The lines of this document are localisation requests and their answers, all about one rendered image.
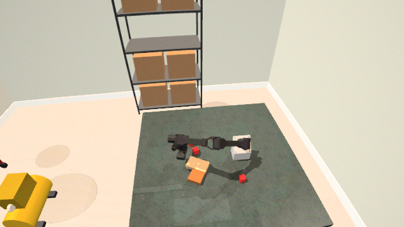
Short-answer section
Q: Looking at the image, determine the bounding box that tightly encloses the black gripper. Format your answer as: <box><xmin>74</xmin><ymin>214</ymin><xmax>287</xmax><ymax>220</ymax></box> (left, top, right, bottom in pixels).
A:
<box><xmin>176</xmin><ymin>145</ymin><xmax>188</xmax><ymax>160</ymax></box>

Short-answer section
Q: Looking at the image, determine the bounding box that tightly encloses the orange block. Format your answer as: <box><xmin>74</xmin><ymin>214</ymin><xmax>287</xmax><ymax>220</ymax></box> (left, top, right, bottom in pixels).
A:
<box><xmin>187</xmin><ymin>168</ymin><xmax>205</xmax><ymax>185</ymax></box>

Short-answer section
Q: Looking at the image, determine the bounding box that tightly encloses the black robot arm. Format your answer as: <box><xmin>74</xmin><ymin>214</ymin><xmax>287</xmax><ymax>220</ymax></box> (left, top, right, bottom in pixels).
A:
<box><xmin>167</xmin><ymin>134</ymin><xmax>251</xmax><ymax>151</ymax></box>

